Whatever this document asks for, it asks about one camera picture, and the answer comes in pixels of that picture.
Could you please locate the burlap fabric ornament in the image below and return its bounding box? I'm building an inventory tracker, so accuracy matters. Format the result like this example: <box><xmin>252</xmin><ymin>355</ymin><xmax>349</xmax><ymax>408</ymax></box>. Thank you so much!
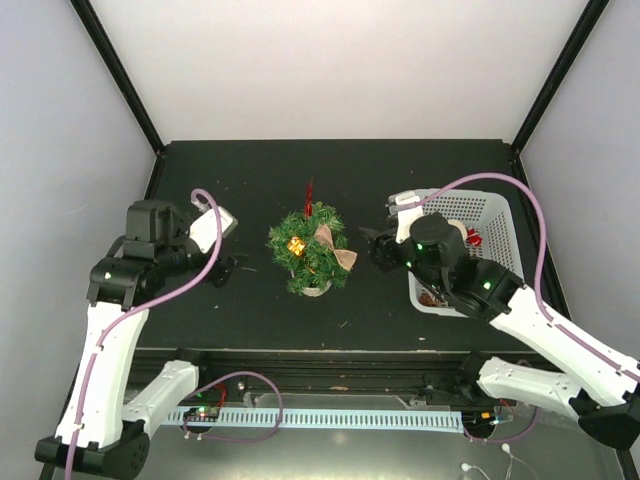
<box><xmin>314</xmin><ymin>224</ymin><xmax>357</xmax><ymax>272</ymax></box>

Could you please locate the gold gift box ornament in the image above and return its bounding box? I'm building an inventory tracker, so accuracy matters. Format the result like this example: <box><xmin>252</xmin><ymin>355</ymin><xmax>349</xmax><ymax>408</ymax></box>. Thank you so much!
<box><xmin>287</xmin><ymin>236</ymin><xmax>307</xmax><ymax>257</ymax></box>

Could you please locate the small green christmas tree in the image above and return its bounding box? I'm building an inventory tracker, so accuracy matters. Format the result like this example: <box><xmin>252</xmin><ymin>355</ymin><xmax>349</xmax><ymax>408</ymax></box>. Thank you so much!
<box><xmin>267</xmin><ymin>202</ymin><xmax>351</xmax><ymax>297</ymax></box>

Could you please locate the red star ornament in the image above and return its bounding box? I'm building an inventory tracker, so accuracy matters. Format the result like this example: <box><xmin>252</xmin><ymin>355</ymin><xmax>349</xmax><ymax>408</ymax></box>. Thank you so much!
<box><xmin>304</xmin><ymin>178</ymin><xmax>314</xmax><ymax>219</ymax></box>

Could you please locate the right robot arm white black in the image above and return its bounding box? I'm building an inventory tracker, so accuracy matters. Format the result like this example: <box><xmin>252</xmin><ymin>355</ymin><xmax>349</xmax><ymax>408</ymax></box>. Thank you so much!
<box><xmin>362</xmin><ymin>213</ymin><xmax>639</xmax><ymax>450</ymax></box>

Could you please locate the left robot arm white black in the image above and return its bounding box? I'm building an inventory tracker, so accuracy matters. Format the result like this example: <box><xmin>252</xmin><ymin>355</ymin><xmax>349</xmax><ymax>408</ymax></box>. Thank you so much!
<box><xmin>34</xmin><ymin>197</ymin><xmax>238</xmax><ymax>479</ymax></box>

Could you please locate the brown pine cone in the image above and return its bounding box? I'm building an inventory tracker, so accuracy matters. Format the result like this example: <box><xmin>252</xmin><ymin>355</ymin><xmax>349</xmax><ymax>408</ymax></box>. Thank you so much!
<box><xmin>418</xmin><ymin>292</ymin><xmax>444</xmax><ymax>308</ymax></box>

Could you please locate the cream felt snowman ornament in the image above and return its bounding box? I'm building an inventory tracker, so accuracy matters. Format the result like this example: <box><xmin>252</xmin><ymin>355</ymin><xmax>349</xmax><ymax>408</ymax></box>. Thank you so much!
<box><xmin>448</xmin><ymin>219</ymin><xmax>468</xmax><ymax>240</ymax></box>

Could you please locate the white plastic basket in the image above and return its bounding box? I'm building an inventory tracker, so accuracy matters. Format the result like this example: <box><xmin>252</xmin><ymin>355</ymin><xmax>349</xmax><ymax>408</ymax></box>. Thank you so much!
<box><xmin>389</xmin><ymin>188</ymin><xmax>524</xmax><ymax>317</ymax></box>

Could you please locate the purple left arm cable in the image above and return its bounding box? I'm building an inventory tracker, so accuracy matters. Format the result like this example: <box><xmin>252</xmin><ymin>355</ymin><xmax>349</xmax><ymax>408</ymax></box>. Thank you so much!
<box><xmin>64</xmin><ymin>188</ymin><xmax>224</xmax><ymax>480</ymax></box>

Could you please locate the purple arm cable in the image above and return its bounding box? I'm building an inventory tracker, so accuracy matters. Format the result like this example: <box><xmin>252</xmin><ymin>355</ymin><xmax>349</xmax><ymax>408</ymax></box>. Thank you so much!
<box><xmin>64</xmin><ymin>188</ymin><xmax>224</xmax><ymax>480</ymax></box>
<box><xmin>414</xmin><ymin>172</ymin><xmax>640</xmax><ymax>445</ymax></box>

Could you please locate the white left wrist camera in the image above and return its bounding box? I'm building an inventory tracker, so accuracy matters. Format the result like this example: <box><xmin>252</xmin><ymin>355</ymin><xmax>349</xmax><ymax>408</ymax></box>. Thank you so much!
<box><xmin>189</xmin><ymin>207</ymin><xmax>238</xmax><ymax>254</ymax></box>

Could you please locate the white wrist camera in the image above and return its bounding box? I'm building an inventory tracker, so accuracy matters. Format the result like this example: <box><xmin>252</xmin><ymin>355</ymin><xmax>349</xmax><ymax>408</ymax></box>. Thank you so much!
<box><xmin>387</xmin><ymin>190</ymin><xmax>424</xmax><ymax>244</ymax></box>
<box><xmin>189</xmin><ymin>207</ymin><xmax>238</xmax><ymax>254</ymax></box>

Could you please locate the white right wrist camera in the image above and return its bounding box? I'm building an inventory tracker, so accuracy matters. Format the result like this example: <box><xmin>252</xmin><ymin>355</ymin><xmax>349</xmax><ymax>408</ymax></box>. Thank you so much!
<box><xmin>387</xmin><ymin>190</ymin><xmax>424</xmax><ymax>244</ymax></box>

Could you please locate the white slotted cable duct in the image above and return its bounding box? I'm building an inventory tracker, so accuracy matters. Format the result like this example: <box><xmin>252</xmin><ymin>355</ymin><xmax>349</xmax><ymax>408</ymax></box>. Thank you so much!
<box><xmin>162</xmin><ymin>406</ymin><xmax>464</xmax><ymax>434</ymax></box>

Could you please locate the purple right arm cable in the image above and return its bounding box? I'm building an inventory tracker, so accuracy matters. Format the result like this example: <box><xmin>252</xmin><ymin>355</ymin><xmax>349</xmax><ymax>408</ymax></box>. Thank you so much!
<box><xmin>414</xmin><ymin>172</ymin><xmax>640</xmax><ymax>445</ymax></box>

